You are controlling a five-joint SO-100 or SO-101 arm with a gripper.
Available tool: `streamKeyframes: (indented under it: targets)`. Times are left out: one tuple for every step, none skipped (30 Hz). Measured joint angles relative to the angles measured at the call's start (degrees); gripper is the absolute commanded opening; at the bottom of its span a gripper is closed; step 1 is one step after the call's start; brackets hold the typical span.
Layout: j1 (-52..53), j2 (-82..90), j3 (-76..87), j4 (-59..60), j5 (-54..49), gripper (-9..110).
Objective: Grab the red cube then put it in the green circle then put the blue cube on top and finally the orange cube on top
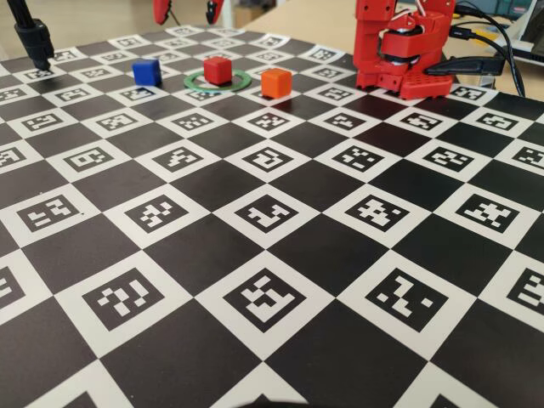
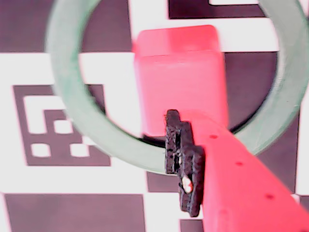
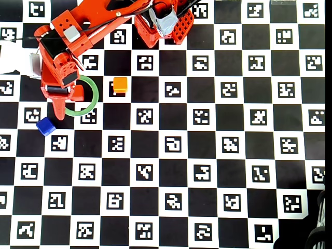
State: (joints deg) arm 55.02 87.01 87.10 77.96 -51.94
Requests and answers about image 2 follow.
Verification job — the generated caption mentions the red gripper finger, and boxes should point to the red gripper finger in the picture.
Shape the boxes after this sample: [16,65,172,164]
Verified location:
[165,109,309,232]

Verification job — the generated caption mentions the red cube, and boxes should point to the red cube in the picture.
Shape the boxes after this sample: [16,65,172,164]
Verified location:
[132,24,229,138]

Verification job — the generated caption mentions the checkerboard marker mat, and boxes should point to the checkerboard marker mat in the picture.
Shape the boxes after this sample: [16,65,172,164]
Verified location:
[0,0,309,232]

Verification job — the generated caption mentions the green ring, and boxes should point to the green ring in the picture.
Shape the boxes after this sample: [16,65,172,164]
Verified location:
[45,0,309,176]

